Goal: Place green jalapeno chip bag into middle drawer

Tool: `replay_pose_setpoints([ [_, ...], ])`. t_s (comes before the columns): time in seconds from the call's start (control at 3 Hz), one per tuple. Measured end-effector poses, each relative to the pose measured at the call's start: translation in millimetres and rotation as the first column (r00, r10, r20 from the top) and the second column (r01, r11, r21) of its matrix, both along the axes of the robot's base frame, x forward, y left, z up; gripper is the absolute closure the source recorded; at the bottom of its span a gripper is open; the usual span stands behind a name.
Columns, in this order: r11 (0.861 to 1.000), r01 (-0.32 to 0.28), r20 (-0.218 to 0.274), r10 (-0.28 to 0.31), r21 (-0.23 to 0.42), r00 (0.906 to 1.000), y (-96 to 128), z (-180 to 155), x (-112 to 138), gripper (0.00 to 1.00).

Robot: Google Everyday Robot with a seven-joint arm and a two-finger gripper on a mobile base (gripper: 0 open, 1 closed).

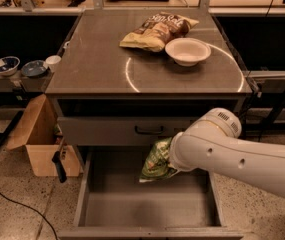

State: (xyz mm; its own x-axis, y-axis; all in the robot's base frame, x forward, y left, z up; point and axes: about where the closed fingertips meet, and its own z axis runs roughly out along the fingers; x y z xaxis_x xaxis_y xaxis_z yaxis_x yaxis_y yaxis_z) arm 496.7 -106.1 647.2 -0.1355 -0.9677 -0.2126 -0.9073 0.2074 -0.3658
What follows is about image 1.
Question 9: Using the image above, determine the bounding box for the green jalapeno chip bag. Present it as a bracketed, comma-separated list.
[139, 138, 178, 183]

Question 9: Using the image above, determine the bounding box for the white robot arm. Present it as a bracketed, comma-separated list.
[169, 108, 285, 198]

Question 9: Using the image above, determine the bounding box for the grey drawer cabinet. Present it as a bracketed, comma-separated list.
[46, 8, 251, 161]

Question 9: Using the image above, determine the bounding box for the grey upper drawer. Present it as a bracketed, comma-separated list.
[58, 117, 197, 146]

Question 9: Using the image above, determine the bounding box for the brown sea salt chip bag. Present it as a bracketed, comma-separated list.
[119, 12, 199, 52]

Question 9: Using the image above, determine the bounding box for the open grey middle drawer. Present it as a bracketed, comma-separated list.
[58, 147, 243, 240]

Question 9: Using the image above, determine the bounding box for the white paper bowl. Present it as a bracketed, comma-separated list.
[165, 38, 211, 67]

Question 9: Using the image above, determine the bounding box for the small white cup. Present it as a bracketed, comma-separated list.
[45, 55, 61, 72]

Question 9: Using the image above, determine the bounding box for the cardboard box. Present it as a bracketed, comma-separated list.
[6, 94, 82, 178]

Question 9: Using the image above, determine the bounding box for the blue plate bowl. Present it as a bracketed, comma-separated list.
[21, 60, 48, 78]

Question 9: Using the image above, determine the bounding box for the grey side shelf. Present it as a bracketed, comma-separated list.
[0, 71, 53, 92]

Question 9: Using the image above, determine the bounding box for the black drawer handle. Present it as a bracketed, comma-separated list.
[134, 126, 164, 135]

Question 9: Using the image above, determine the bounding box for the black handled tool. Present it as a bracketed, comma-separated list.
[52, 138, 67, 183]

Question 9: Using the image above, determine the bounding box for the black floor cable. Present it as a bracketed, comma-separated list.
[0, 167, 60, 240]

